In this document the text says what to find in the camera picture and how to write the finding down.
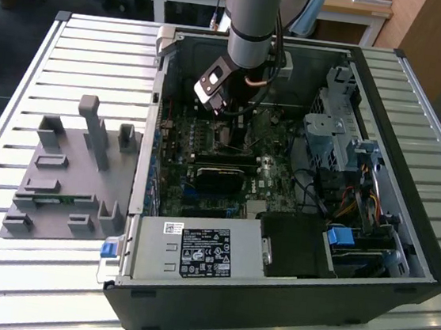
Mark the black wire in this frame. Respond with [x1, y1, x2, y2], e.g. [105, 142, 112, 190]
[288, 167, 336, 218]

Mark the silver disk bay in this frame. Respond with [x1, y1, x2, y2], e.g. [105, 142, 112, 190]
[318, 218, 416, 286]

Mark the blue grey plastic bracket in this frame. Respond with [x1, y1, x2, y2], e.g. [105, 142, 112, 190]
[344, 137, 388, 180]

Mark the pale blue teach pendant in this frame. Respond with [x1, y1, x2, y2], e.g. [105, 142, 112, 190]
[289, 0, 331, 38]

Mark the small silver heatsink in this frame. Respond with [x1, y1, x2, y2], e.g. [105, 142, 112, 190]
[244, 198, 270, 222]

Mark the small grey camera box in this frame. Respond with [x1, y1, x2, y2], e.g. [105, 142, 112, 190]
[277, 51, 297, 81]

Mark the green motherboard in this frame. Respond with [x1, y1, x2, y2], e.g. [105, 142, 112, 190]
[146, 93, 312, 231]

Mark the grey power supply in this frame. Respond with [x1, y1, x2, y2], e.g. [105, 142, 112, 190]
[127, 206, 276, 295]

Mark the black CPU socket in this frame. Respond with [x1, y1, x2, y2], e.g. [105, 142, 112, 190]
[209, 120, 258, 157]

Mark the silver metal drive cage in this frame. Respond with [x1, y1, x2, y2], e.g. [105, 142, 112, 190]
[297, 61, 372, 175]

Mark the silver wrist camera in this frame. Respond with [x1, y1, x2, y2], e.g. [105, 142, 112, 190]
[191, 52, 242, 118]

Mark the black graphics card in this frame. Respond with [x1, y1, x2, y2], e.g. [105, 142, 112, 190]
[192, 163, 248, 197]

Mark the black open PC case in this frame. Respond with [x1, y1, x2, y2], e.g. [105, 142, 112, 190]
[97, 18, 441, 330]

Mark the blue disk carrier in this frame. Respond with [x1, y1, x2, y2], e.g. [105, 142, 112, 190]
[324, 223, 358, 252]

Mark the orange wire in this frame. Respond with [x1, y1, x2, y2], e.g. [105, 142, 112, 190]
[336, 188, 362, 220]

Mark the green RAM stick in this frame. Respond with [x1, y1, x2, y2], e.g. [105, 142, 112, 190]
[32, 190, 91, 211]

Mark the blue case latch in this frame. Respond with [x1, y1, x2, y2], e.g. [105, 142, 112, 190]
[100, 238, 122, 262]

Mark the yellow wire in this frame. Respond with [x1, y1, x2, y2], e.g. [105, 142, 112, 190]
[365, 192, 385, 218]

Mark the black plastic shroud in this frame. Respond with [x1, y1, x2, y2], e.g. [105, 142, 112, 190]
[252, 208, 344, 286]

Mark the grey parts rack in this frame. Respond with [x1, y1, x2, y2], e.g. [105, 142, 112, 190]
[0, 85, 149, 254]

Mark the wooden cabinet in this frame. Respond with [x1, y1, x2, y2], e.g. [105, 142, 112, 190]
[367, 0, 441, 104]

